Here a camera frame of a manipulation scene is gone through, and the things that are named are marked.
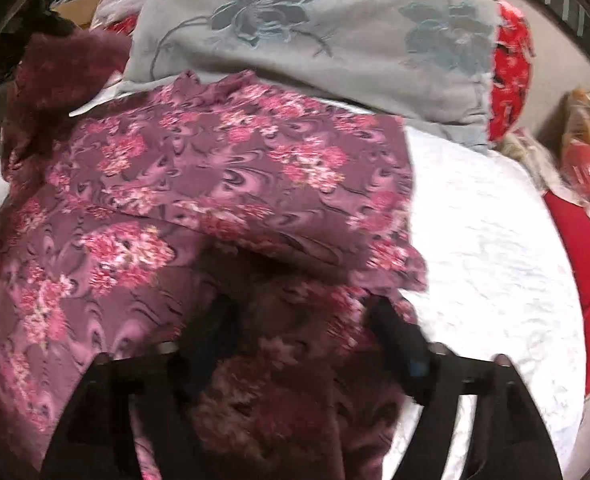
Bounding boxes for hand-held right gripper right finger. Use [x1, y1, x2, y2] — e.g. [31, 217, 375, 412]
[367, 297, 563, 480]

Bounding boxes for dark slatted headboard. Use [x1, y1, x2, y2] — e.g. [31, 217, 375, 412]
[505, 0, 590, 86]

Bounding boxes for white textured bedspread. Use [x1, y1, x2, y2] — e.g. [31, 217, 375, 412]
[0, 85, 588, 480]

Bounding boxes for red cloth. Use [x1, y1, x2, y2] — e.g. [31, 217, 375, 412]
[542, 190, 590, 396]

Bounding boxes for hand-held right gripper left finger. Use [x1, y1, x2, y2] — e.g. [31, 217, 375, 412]
[41, 296, 243, 480]

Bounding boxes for brown cardboard box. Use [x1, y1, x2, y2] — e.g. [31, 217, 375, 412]
[52, 0, 103, 31]

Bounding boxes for plastic bag of plush toys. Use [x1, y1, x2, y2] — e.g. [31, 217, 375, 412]
[558, 87, 590, 241]

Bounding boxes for purple floral garment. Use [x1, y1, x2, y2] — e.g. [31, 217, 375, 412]
[0, 30, 431, 480]

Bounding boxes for grey floral pillow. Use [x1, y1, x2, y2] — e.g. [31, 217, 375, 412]
[117, 0, 501, 153]

